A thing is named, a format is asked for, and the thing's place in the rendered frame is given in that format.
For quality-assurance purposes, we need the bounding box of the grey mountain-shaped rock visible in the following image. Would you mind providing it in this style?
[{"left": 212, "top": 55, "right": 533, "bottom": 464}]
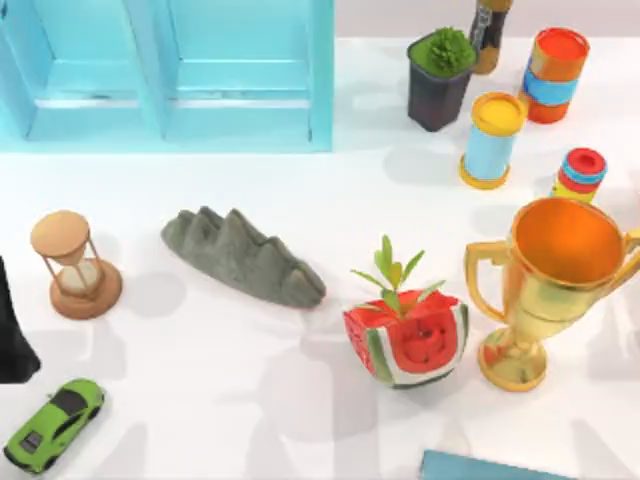
[{"left": 160, "top": 205, "right": 327, "bottom": 311}]

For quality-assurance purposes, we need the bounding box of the blue flat object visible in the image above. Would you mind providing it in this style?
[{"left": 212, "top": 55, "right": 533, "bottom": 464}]
[{"left": 418, "top": 448, "right": 576, "bottom": 480}]

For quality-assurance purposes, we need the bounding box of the green toy car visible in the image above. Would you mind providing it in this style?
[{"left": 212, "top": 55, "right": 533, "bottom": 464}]
[{"left": 2, "top": 377, "right": 106, "bottom": 474}]

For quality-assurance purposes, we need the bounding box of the light blue rack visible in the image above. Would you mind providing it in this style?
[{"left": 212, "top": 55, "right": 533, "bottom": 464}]
[{"left": 0, "top": 0, "right": 335, "bottom": 155}]

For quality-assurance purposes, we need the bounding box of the watermelon-shaped plant pot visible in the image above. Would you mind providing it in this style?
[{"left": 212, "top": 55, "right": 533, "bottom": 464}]
[{"left": 342, "top": 234, "right": 471, "bottom": 391}]

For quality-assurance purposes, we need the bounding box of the black pot with green plant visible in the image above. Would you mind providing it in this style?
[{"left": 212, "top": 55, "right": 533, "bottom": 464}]
[{"left": 406, "top": 27, "right": 478, "bottom": 133}]

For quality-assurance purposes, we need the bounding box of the brown and black bottle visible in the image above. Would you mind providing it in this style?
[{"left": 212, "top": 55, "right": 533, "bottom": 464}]
[{"left": 468, "top": 0, "right": 514, "bottom": 76}]

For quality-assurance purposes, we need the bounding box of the orange and blue can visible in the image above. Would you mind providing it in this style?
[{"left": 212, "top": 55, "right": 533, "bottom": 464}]
[{"left": 517, "top": 27, "right": 591, "bottom": 125}]

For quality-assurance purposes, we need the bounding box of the wooden hourglass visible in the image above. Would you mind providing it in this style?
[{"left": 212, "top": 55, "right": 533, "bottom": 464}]
[{"left": 29, "top": 209, "right": 124, "bottom": 320}]

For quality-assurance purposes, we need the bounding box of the gold trophy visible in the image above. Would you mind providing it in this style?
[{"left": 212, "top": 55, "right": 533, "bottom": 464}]
[{"left": 463, "top": 196, "right": 640, "bottom": 393}]

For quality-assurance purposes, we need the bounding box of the yellow and light blue can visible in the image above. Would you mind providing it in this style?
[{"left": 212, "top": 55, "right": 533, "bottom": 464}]
[{"left": 459, "top": 91, "right": 529, "bottom": 191}]

